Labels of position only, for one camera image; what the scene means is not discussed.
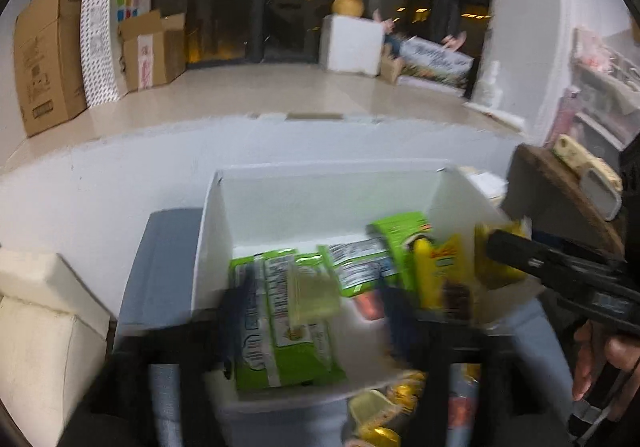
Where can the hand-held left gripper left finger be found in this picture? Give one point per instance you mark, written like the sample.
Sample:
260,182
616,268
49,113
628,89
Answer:
235,322

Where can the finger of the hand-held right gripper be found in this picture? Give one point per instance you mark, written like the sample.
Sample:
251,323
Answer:
520,253
575,243

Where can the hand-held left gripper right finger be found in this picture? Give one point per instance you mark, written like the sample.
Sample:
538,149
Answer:
400,322

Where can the yellow snack packet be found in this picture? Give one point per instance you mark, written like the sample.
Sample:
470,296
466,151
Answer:
500,272

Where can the pink jelly cup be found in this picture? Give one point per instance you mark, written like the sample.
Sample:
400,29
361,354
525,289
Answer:
371,306

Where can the wide green snack packet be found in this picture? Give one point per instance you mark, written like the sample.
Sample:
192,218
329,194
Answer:
285,342

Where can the green snack packet white label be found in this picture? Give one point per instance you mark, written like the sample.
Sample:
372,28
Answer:
357,269

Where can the yellow packet red label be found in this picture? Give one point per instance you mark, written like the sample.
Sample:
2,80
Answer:
440,267

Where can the yellow jelly cup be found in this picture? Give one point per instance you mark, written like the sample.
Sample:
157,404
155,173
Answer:
315,299
372,409

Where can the long green seaweed packet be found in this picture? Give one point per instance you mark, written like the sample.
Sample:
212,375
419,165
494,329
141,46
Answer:
400,229

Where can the person's right hand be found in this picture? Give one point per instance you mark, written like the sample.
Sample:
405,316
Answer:
585,362

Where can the brown side counter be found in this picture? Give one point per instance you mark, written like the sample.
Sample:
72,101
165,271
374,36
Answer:
550,187

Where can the pile of gold wrapped candies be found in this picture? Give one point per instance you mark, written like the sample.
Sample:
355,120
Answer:
400,389

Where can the cream printed box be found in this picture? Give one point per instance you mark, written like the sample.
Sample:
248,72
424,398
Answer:
570,152

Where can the pink floral bag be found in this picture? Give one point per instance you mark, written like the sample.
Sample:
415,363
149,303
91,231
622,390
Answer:
597,52

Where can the cream cushion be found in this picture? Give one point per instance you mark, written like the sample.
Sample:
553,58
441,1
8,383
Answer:
45,352

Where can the printed landscape carton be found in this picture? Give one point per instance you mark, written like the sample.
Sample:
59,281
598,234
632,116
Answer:
435,64

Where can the white foam box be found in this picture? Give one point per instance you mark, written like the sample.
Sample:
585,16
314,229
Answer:
350,47

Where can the small open cardboard box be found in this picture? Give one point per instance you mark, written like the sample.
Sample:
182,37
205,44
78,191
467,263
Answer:
150,54

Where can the round yellow fruit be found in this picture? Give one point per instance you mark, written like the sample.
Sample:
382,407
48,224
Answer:
348,6

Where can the dotted white paper bag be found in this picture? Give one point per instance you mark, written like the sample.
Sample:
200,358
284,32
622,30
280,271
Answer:
100,42

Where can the tall cardboard box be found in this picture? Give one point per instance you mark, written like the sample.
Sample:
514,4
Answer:
47,67

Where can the white wall rack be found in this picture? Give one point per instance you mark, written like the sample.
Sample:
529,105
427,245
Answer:
620,92

